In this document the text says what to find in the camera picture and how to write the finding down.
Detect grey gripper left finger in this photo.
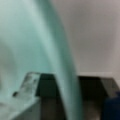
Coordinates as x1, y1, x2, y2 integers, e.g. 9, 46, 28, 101
0, 73, 40, 120

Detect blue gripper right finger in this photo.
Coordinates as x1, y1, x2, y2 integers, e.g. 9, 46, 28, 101
101, 92, 120, 120

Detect teal bowl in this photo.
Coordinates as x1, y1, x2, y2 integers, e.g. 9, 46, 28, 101
0, 0, 83, 120

